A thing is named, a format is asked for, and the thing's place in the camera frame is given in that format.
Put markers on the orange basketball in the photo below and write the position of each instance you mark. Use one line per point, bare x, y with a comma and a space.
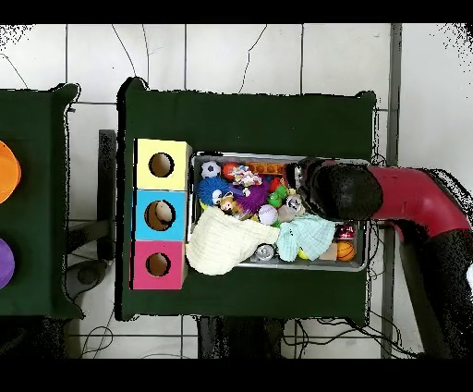
346, 251

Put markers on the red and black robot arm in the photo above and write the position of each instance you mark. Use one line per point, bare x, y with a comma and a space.
417, 196

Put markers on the wooden box with three holes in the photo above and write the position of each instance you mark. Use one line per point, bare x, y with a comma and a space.
162, 185

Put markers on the purple spiky toy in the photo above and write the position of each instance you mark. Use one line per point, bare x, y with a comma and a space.
255, 198

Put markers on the colourful patterned cloth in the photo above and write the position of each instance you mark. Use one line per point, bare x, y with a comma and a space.
245, 176

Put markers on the blue puffer ball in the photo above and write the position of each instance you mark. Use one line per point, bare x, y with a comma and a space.
208, 188

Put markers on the white baseball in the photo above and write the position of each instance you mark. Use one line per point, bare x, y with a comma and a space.
267, 214

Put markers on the soccer ball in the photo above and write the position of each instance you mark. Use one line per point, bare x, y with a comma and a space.
210, 169

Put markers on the orange plastic block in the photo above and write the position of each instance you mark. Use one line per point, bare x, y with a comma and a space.
266, 168

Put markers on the cream waffle cloth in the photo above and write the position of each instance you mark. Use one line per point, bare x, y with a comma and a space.
221, 244

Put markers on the crushed drink can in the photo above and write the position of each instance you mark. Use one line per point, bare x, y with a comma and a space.
294, 204

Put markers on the dark green table cloth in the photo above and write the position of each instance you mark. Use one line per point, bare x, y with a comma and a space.
37, 148
240, 122

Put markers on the mint green cloth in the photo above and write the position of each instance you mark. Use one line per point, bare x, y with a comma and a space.
306, 236

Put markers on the orange round object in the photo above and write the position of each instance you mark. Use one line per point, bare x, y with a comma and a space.
9, 172

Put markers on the purple round object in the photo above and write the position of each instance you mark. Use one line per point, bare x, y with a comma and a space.
5, 264

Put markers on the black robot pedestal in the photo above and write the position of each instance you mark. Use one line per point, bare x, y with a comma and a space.
240, 338

